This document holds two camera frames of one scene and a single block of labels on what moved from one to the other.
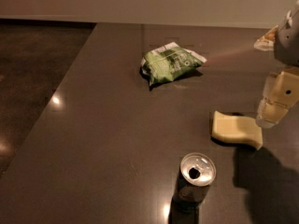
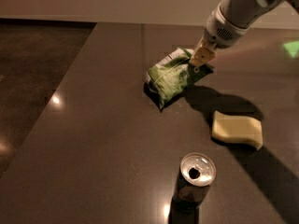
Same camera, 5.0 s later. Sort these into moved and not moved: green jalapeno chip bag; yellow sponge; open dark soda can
Moved: green jalapeno chip bag
Not moved: open dark soda can; yellow sponge
